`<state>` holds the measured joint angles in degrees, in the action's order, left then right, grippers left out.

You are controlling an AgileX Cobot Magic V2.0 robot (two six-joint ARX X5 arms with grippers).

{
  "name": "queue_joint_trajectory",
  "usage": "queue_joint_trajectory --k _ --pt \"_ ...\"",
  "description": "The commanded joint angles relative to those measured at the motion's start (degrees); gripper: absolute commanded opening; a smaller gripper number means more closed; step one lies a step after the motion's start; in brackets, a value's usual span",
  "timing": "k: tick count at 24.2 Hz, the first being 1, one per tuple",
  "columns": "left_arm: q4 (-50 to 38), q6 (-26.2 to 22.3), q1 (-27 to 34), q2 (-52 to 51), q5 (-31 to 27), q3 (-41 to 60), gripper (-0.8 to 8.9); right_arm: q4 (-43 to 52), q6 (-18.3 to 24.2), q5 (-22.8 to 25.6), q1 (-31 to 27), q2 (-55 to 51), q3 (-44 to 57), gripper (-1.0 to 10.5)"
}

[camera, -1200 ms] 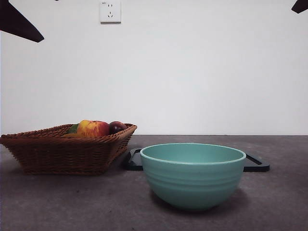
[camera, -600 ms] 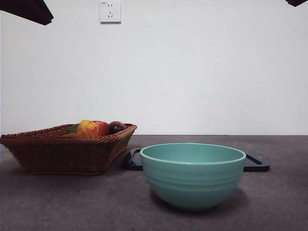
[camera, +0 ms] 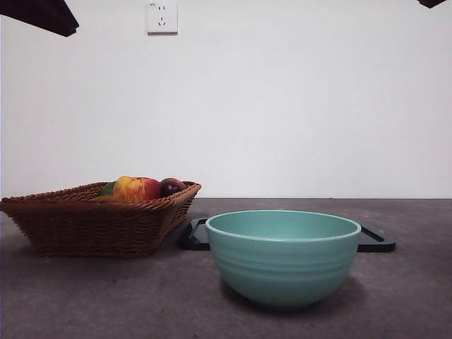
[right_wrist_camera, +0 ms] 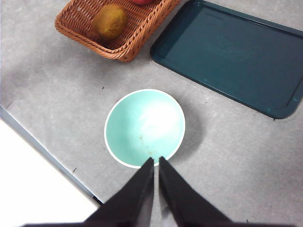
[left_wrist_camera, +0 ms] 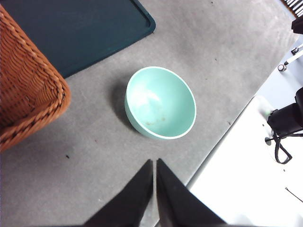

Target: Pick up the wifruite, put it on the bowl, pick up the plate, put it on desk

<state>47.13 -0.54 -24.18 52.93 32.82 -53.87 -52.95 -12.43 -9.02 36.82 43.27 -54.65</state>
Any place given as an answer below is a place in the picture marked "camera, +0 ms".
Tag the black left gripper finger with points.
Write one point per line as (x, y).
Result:
(39, 14)

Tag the white wall power socket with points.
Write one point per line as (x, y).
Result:
(162, 17)

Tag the teal ribbed bowl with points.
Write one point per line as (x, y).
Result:
(282, 272)

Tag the orange brown fruit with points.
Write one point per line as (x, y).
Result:
(107, 198)

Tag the dark red plum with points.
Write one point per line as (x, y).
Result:
(171, 186)

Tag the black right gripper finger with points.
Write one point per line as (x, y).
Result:
(430, 3)

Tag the black rectangular tray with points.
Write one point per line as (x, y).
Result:
(196, 240)

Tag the red yellow apple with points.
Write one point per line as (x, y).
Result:
(136, 189)

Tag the brown wicker basket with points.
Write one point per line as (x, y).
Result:
(92, 226)

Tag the green fruit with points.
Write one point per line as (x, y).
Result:
(107, 189)

